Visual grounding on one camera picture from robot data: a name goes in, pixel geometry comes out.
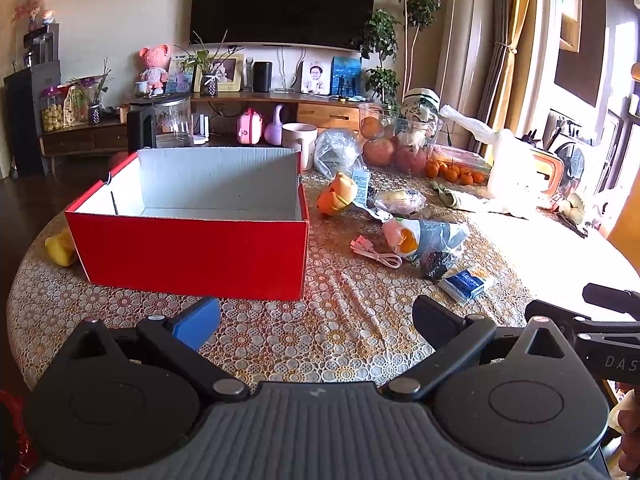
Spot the blue tissue pack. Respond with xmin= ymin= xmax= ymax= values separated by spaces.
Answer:
xmin=438 ymin=266 xmax=496 ymax=306

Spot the dark snack packet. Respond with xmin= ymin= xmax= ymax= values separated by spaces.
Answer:
xmin=419 ymin=250 xmax=459 ymax=282

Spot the orange print snack bag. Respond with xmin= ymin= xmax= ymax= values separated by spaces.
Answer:
xmin=382 ymin=218 xmax=469 ymax=261

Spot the white usb cable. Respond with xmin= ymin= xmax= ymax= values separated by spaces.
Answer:
xmin=349 ymin=235 xmax=404 ymax=271

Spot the bread bun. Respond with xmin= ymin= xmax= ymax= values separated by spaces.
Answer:
xmin=373 ymin=188 xmax=426 ymax=217

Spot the orange yellow squeeze toy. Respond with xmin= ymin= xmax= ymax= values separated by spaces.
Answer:
xmin=317 ymin=171 xmax=358 ymax=217

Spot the small milk carton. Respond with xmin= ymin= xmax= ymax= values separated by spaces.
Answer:
xmin=352 ymin=169 xmax=371 ymax=206

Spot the person right hand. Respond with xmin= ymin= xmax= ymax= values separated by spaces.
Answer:
xmin=617 ymin=382 xmax=640 ymax=474

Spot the red cardboard box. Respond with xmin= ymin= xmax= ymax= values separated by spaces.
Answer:
xmin=64 ymin=146 xmax=310 ymax=301

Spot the green dish cloth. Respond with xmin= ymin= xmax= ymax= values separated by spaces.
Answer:
xmin=432 ymin=181 xmax=484 ymax=211

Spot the yellow rubber duck toy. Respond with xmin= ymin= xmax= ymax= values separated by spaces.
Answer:
xmin=44 ymin=228 xmax=77 ymax=268

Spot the white plastic bag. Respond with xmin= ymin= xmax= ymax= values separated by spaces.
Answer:
xmin=439 ymin=105 xmax=540 ymax=218

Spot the pile of small tangerines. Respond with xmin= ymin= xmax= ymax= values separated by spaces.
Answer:
xmin=424 ymin=159 xmax=489 ymax=185

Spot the clear glass fruit bowl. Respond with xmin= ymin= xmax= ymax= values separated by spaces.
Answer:
xmin=358 ymin=104 xmax=437 ymax=176

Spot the glass electric kettle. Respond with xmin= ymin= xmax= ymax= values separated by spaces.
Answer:
xmin=127 ymin=93 xmax=194 ymax=154

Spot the clear plastic zip bag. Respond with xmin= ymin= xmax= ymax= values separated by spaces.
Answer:
xmin=314 ymin=129 xmax=367 ymax=179

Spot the wooden tv cabinet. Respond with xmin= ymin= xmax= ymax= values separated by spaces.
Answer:
xmin=38 ymin=91 xmax=380 ymax=158

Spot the purple vase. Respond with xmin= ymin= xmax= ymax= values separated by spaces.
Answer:
xmin=264 ymin=104 xmax=283 ymax=146

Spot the pink ceramic mug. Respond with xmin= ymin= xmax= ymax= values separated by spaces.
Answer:
xmin=281 ymin=122 xmax=318 ymax=170

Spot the snack jar pink lid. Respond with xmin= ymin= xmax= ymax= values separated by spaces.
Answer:
xmin=39 ymin=86 xmax=66 ymax=133

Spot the potted grass plant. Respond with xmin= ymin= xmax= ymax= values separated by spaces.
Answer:
xmin=179 ymin=30 xmax=244 ymax=96

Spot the blue picture card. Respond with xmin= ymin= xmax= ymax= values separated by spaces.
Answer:
xmin=331 ymin=56 xmax=361 ymax=98

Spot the black speaker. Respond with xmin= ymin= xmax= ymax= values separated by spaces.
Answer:
xmin=252 ymin=61 xmax=272 ymax=93

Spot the pink plush bear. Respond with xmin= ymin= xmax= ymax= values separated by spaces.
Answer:
xmin=139 ymin=44 xmax=171 ymax=96

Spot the yellow curtain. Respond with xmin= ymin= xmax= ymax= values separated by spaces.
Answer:
xmin=478 ymin=0 xmax=529 ymax=130

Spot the black television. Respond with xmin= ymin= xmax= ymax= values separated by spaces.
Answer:
xmin=189 ymin=0 xmax=374 ymax=51

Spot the potted green tree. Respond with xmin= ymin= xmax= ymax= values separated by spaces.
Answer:
xmin=358 ymin=0 xmax=442 ymax=113

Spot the framed photo cream frame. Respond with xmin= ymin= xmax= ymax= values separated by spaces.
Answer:
xmin=205 ymin=53 xmax=244 ymax=92

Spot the child portrait photo frame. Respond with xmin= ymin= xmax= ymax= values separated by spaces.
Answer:
xmin=300 ymin=61 xmax=331 ymax=96

